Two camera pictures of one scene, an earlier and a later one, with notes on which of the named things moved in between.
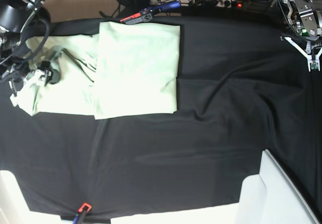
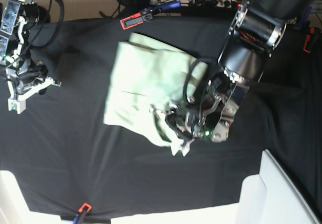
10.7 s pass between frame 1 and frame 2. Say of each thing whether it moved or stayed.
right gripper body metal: moved
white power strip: stayed
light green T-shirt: moved
